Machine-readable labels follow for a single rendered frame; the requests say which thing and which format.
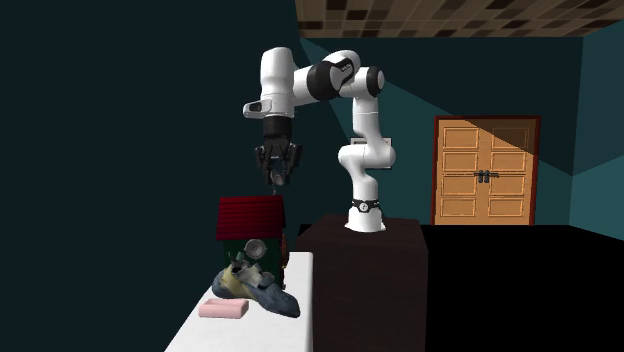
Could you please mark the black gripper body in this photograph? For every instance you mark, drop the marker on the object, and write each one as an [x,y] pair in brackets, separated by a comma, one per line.
[277,134]

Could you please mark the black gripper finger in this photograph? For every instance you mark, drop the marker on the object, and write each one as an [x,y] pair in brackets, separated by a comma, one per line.
[262,161]
[293,161]

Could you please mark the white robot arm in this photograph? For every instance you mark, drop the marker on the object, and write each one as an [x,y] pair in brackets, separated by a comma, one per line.
[364,117]

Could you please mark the red roofed toy house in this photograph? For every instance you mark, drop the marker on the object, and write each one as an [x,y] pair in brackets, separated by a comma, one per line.
[250,219]

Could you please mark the blue and yellow shoe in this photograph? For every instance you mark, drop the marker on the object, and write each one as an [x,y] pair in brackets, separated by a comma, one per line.
[257,292]

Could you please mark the dark robot stand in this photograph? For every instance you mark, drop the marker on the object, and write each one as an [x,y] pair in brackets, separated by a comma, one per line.
[368,287]

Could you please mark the pink rectangular tray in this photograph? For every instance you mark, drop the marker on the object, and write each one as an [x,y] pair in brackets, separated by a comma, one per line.
[224,308]

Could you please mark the orange double door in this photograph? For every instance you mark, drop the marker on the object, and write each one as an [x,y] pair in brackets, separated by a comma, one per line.
[482,170]

